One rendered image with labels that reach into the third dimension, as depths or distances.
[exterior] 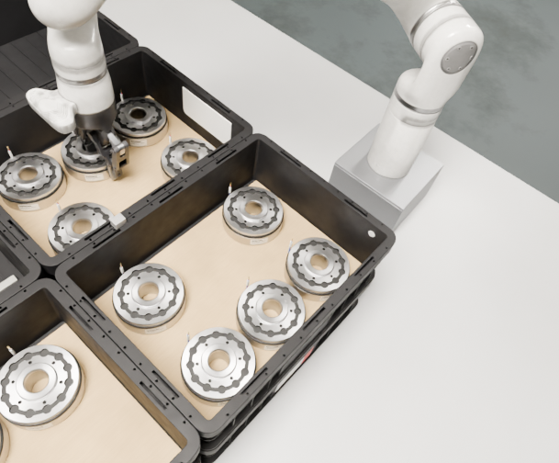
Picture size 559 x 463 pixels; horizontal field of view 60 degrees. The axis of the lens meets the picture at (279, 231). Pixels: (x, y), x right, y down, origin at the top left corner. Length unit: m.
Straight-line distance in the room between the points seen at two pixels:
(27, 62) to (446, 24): 0.81
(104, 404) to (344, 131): 0.82
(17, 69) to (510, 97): 2.33
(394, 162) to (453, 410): 0.46
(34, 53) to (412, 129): 0.78
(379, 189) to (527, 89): 2.07
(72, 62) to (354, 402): 0.67
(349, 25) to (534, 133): 1.13
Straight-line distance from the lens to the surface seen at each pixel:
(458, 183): 1.22
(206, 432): 0.60
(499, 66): 3.05
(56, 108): 0.77
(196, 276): 0.78
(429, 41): 0.83
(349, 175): 1.00
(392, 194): 0.98
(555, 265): 1.20
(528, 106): 2.87
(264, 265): 0.80
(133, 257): 0.78
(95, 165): 0.89
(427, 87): 0.86
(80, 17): 0.67
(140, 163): 0.93
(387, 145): 0.95
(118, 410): 0.72
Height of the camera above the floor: 1.51
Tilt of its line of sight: 55 degrees down
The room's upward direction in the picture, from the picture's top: 13 degrees clockwise
